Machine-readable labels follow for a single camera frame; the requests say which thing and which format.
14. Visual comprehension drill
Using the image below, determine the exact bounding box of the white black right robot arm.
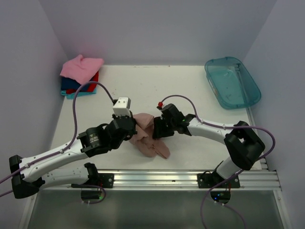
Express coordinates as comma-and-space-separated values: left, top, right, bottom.
153, 102, 265, 188

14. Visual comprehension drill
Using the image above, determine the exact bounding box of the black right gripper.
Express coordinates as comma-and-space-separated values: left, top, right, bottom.
152, 116, 176, 138

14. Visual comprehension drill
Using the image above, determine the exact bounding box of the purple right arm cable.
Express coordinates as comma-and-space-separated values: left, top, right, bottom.
161, 94, 276, 229

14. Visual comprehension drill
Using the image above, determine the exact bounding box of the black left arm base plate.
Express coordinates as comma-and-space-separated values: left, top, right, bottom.
71, 173, 114, 188

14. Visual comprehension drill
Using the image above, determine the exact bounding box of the folded red t-shirt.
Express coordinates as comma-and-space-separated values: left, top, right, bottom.
65, 71, 100, 94

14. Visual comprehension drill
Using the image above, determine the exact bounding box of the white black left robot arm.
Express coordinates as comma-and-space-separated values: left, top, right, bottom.
9, 116, 136, 199

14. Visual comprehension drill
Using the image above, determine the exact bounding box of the aluminium mounting rail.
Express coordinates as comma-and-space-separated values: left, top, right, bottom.
40, 163, 281, 191

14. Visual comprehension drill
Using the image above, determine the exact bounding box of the folded teal t-shirt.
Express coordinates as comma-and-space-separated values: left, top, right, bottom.
61, 89, 97, 100

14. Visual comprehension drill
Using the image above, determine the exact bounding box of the teal plastic bin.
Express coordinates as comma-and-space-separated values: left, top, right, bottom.
204, 57, 261, 110

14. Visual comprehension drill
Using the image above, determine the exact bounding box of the dusty pink printed t-shirt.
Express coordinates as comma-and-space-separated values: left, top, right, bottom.
129, 113, 170, 159

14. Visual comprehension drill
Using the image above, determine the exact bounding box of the folded pink t-shirt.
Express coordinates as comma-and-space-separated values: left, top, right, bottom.
60, 54, 104, 85

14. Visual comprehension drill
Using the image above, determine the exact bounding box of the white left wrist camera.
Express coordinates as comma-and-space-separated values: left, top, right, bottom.
112, 97, 132, 117

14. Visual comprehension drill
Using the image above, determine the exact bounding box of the folded navy blue t-shirt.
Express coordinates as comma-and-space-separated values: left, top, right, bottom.
61, 77, 96, 93

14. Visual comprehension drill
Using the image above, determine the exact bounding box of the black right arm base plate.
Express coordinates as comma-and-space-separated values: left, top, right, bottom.
197, 171, 241, 188

